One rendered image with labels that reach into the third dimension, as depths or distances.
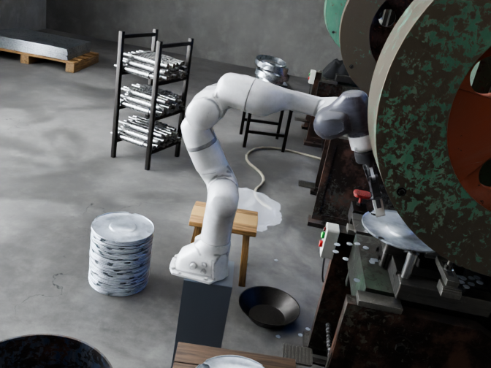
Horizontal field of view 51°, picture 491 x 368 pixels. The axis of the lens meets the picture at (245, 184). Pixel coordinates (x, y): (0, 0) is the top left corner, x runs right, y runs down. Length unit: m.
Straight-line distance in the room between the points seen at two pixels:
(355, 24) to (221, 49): 5.58
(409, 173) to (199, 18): 7.33
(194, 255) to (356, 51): 1.60
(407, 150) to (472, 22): 0.30
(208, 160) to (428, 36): 0.84
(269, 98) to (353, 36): 1.47
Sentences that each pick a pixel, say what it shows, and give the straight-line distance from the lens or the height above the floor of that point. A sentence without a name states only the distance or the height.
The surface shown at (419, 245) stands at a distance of 1.82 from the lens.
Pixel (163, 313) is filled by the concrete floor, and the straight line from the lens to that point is 2.50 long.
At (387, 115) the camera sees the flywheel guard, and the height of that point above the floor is 1.28.
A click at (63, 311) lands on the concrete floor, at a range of 2.50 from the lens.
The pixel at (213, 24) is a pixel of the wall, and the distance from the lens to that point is 8.41.
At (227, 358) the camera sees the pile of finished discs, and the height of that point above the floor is 0.36.
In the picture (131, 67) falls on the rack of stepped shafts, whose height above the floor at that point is 0.71.
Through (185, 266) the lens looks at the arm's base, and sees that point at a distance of 1.94.
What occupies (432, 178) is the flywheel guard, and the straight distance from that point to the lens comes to 1.31.
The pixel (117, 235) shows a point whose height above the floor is 0.30.
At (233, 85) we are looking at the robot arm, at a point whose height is 1.19.
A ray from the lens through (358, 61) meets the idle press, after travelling 3.02.
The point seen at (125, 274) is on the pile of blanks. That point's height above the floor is 0.13.
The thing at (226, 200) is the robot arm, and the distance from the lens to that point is 1.72.
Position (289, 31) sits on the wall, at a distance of 8.30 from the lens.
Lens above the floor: 1.55
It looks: 23 degrees down
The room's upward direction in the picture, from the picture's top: 10 degrees clockwise
